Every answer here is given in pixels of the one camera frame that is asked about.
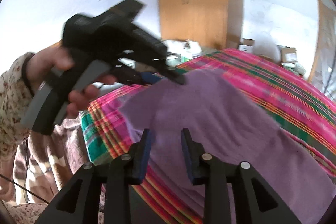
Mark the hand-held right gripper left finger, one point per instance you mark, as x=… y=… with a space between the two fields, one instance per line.
x=145 y=158

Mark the white cardboard box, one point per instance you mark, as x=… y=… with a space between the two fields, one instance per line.
x=246 y=45

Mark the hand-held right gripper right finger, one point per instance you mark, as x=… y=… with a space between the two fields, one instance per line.
x=187 y=158

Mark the purple fleece pants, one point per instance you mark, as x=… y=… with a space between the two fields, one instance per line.
x=210 y=121

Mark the wooden wardrobe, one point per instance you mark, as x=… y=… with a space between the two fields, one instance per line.
x=197 y=3

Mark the pink green plaid blanket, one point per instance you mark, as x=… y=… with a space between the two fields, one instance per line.
x=275 y=82

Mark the plastic-covered door panel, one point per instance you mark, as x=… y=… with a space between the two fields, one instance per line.
x=324 y=43

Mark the open brown cardboard box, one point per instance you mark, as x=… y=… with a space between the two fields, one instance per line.
x=288 y=55

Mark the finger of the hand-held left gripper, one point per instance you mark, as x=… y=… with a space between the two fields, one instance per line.
x=170 y=70
x=141 y=77

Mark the person's left hand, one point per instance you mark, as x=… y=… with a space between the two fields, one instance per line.
x=47 y=61

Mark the person's left forearm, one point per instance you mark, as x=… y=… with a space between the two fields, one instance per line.
x=10 y=98

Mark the brown white patterned cloth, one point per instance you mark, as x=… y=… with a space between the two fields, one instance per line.
x=44 y=161

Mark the person's floral clothing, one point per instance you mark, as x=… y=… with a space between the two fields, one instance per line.
x=29 y=213

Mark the white green carton box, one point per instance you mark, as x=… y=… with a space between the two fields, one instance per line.
x=191 y=49

